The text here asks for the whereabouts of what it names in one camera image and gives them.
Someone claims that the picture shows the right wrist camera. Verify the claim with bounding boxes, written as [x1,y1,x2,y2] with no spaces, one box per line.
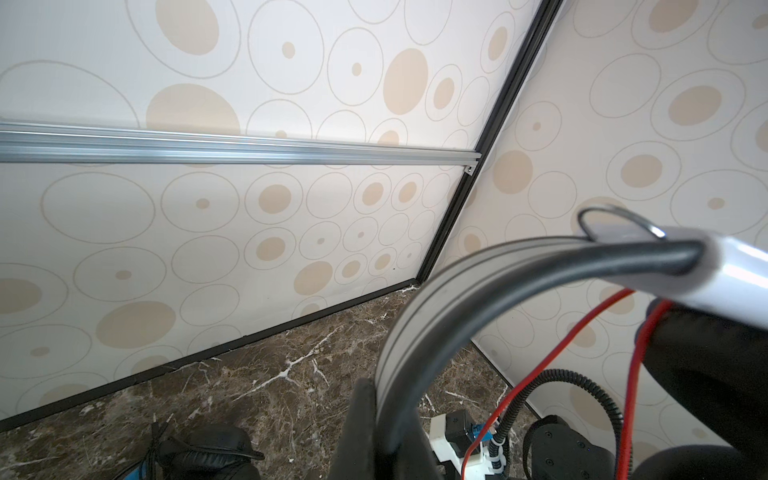
[427,409,497,479]

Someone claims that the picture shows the white black headphones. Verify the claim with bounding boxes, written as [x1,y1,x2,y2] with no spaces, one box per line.
[375,205,767,462]

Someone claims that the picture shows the red headphone cable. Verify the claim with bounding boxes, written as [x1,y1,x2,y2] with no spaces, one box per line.
[460,287,676,480]

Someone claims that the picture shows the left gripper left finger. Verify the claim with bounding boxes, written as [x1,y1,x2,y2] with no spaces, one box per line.
[328,378,376,480]

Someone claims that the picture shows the silver aluminium back rail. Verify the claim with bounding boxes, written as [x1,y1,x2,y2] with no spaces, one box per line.
[1,121,480,171]

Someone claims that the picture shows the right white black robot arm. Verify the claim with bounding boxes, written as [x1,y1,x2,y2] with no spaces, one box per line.
[488,369,623,479]

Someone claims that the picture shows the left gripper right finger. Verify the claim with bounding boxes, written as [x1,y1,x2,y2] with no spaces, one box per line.
[393,419,441,480]

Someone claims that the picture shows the black blue headphones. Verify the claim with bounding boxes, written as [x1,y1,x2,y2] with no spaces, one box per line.
[115,422,265,480]

